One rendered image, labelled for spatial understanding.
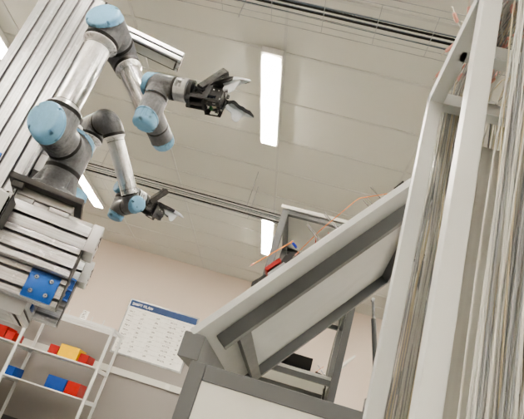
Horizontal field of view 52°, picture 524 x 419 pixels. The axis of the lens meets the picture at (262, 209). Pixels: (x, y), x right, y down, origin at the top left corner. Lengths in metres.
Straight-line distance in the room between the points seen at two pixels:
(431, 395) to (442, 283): 0.13
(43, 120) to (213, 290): 8.00
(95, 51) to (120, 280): 8.17
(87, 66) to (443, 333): 1.44
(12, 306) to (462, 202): 1.40
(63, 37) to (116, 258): 7.99
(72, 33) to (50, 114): 0.60
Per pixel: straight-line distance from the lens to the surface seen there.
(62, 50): 2.21
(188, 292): 9.57
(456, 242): 0.72
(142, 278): 9.78
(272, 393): 1.37
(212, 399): 1.38
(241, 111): 1.71
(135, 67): 1.97
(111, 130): 2.45
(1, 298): 1.82
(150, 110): 1.66
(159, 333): 9.43
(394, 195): 1.55
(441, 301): 0.69
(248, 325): 1.54
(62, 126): 1.70
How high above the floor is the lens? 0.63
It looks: 24 degrees up
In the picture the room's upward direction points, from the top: 18 degrees clockwise
